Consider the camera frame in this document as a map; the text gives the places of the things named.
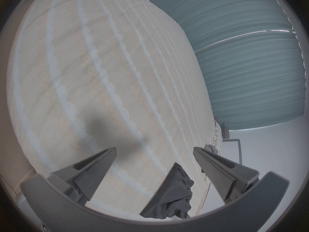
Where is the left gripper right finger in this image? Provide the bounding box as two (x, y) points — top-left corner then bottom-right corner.
(193, 146), (260, 201)

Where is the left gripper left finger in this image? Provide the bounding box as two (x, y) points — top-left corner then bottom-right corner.
(49, 147), (118, 201)

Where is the black T-shirt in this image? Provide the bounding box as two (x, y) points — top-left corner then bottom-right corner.
(140, 162), (195, 220)

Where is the bed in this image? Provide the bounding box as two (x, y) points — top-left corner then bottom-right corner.
(6, 0), (242, 217)

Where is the white printed pillow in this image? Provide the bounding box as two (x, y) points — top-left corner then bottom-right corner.
(214, 120), (224, 156)

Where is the grey bedside table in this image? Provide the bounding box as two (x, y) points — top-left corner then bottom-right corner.
(215, 117), (230, 139)

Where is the blue-green curtain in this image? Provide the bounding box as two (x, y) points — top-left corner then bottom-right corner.
(194, 29), (307, 131)
(145, 0), (294, 53)

